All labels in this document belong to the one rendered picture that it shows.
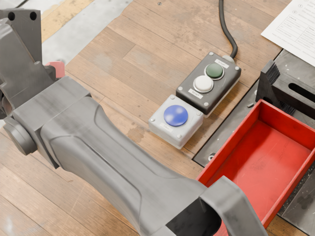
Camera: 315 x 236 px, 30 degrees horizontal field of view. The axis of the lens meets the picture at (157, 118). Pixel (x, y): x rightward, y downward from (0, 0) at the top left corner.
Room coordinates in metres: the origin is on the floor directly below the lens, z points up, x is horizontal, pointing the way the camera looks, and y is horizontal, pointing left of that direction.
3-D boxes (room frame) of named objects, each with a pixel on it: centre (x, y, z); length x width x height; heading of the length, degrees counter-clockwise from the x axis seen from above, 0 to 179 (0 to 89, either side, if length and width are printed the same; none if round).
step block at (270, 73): (0.54, -0.20, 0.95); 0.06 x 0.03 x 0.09; 49
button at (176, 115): (0.51, -0.03, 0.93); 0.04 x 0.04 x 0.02
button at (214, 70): (0.59, -0.10, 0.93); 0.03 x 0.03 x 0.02
